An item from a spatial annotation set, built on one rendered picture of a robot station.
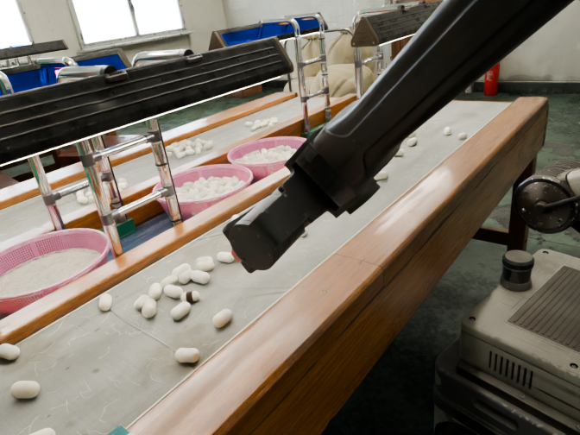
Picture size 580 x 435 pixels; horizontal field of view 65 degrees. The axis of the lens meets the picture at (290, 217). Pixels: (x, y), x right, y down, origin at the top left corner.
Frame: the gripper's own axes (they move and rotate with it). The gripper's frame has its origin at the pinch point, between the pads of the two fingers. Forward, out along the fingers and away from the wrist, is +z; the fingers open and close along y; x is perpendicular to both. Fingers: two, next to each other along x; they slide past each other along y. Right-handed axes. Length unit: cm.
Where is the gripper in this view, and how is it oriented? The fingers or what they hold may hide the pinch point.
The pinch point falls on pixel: (237, 254)
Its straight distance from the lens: 65.7
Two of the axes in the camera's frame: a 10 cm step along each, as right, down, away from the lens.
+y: -6.2, 4.2, -6.6
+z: -5.1, 4.3, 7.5
